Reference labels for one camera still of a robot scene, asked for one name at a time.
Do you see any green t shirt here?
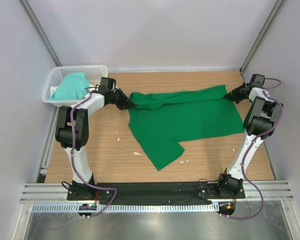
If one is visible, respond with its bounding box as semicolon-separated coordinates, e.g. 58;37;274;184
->
128;85;244;171

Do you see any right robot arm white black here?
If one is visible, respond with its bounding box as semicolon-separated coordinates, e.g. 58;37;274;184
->
215;74;284;198

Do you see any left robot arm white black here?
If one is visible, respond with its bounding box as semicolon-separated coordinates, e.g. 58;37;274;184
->
55;77;137;200

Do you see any teal t shirt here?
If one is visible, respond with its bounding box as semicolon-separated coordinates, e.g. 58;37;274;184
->
49;72;91;101

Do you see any white plastic basket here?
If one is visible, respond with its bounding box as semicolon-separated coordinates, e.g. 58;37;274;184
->
41;65;108;107

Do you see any white t shirt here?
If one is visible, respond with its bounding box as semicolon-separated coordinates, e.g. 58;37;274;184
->
50;86;58;95

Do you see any aluminium frame rail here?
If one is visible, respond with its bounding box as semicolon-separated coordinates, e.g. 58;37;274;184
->
20;180;293;206

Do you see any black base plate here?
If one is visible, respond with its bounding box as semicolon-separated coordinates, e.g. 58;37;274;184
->
67;181;245;206

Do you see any white slotted cable duct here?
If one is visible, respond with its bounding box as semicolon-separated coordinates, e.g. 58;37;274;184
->
31;202;219;214

